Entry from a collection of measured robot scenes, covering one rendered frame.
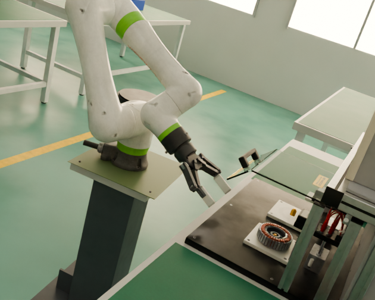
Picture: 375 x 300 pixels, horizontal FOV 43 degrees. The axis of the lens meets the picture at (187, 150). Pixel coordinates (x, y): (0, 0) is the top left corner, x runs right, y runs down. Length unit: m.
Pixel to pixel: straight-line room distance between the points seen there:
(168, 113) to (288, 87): 4.85
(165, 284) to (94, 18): 0.90
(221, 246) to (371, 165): 0.50
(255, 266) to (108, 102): 0.72
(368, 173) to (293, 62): 5.05
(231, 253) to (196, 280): 0.17
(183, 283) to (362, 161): 0.58
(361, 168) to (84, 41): 0.96
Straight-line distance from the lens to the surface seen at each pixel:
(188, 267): 1.39
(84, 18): 1.68
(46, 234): 2.68
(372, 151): 1.32
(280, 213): 1.78
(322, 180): 1.42
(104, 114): 1.62
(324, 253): 1.57
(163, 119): 1.58
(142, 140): 1.77
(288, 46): 6.33
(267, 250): 1.54
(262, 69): 6.45
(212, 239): 1.50
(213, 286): 1.36
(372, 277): 1.32
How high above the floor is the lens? 1.56
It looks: 22 degrees down
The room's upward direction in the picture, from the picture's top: 16 degrees clockwise
